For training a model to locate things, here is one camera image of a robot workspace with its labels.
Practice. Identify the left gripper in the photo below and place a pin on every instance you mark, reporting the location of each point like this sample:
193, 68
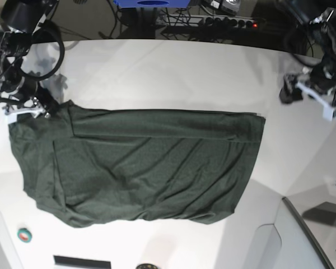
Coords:
317, 82

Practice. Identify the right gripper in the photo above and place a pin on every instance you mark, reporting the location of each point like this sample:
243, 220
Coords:
27, 97

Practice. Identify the dark green t-shirt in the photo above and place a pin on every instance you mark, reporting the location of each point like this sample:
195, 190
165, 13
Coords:
93, 166

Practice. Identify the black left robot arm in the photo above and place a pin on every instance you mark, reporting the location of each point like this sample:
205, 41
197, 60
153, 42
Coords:
317, 19

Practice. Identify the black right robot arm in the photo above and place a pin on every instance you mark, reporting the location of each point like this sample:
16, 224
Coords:
24, 24

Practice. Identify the green red emergency button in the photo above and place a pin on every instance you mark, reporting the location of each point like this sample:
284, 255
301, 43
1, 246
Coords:
24, 235

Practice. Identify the white power strip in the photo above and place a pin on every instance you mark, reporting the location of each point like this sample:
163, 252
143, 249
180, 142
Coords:
200, 21

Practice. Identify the black round knob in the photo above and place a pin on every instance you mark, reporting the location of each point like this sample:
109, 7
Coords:
146, 266

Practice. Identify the grey monitor frame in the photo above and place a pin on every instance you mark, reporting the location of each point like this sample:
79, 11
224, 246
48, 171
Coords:
308, 234

